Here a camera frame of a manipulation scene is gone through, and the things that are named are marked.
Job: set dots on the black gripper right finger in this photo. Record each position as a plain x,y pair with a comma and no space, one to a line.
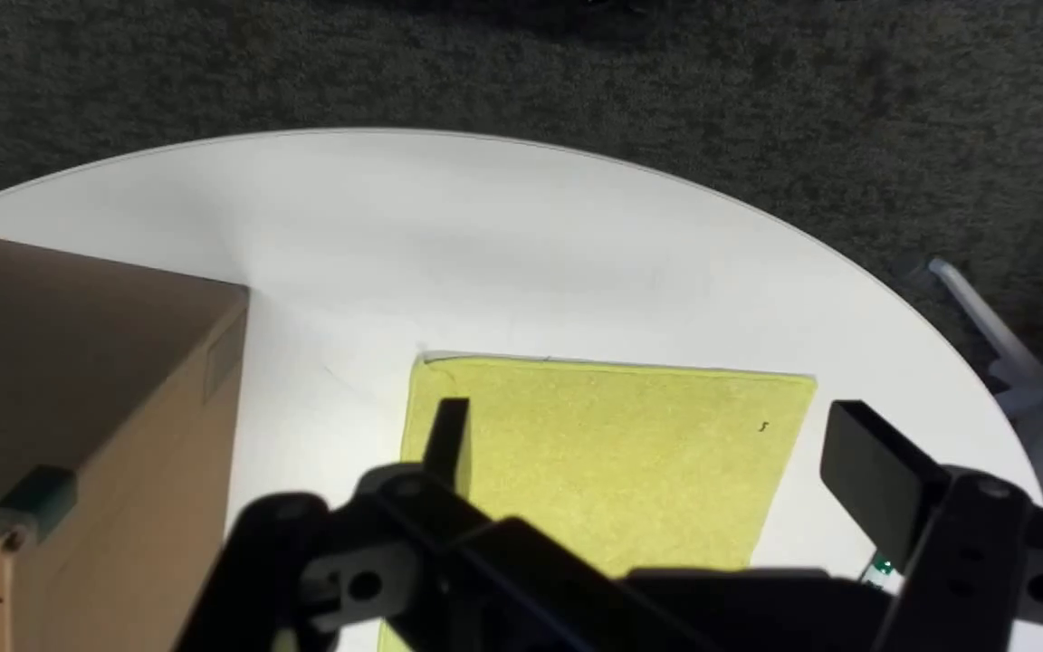
878,475

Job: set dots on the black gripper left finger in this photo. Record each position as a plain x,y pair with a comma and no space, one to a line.
452,441

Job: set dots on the yellow towel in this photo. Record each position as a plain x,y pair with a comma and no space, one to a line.
619,459

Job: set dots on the brown cardboard box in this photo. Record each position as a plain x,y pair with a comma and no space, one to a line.
73,402

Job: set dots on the green marker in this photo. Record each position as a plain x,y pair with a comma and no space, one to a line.
878,571

